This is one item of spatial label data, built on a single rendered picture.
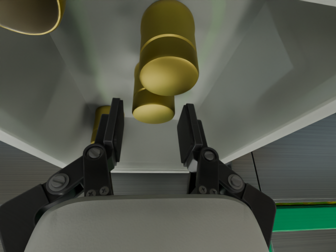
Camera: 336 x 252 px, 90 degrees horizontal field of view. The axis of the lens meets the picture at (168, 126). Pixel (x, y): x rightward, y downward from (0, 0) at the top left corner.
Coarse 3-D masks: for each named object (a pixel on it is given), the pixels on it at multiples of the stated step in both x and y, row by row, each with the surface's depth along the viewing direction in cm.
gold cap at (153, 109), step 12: (144, 96) 12; (156, 96) 12; (168, 96) 13; (132, 108) 13; (144, 108) 12; (156, 108) 12; (168, 108) 12; (144, 120) 14; (156, 120) 14; (168, 120) 14
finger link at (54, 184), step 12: (120, 108) 12; (108, 120) 11; (120, 120) 12; (108, 132) 10; (120, 132) 12; (108, 144) 10; (120, 144) 13; (108, 156) 10; (72, 168) 9; (108, 168) 11; (48, 180) 9; (60, 180) 9; (72, 180) 9; (60, 192) 8
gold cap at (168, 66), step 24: (168, 0) 10; (144, 24) 10; (168, 24) 9; (192, 24) 10; (144, 48) 9; (168, 48) 8; (192, 48) 9; (144, 72) 9; (168, 72) 9; (192, 72) 9
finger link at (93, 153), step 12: (96, 144) 10; (84, 156) 9; (96, 156) 9; (84, 168) 9; (96, 168) 9; (84, 180) 8; (96, 180) 8; (108, 180) 9; (84, 192) 8; (96, 192) 8; (108, 192) 8
